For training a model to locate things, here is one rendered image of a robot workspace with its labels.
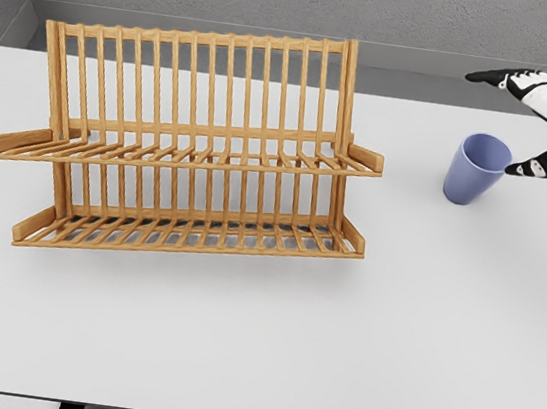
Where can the blue plastic cup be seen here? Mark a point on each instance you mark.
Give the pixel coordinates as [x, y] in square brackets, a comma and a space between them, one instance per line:
[471, 175]

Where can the wooden two-tier dish rack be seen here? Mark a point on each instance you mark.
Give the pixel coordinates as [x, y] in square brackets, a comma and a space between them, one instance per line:
[199, 154]

